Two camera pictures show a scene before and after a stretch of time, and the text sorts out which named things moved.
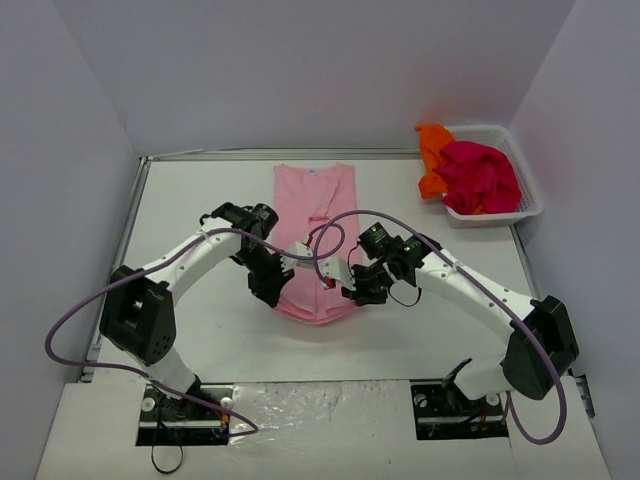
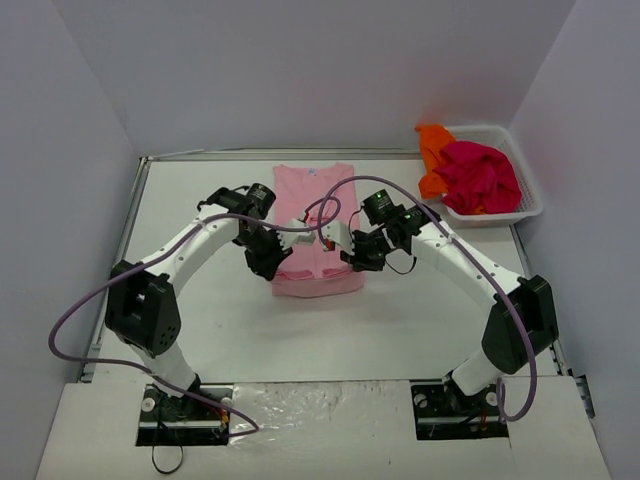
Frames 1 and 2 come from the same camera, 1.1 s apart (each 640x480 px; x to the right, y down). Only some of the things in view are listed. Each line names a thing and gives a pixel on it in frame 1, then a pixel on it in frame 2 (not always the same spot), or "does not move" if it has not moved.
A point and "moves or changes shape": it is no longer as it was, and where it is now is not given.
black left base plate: [185, 422] does not move
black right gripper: [364, 288] → [364, 253]
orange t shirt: [433, 137] does not move
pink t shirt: [304, 194] moves or changes shape
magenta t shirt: [478, 175] does not move
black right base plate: [442, 411] does not move
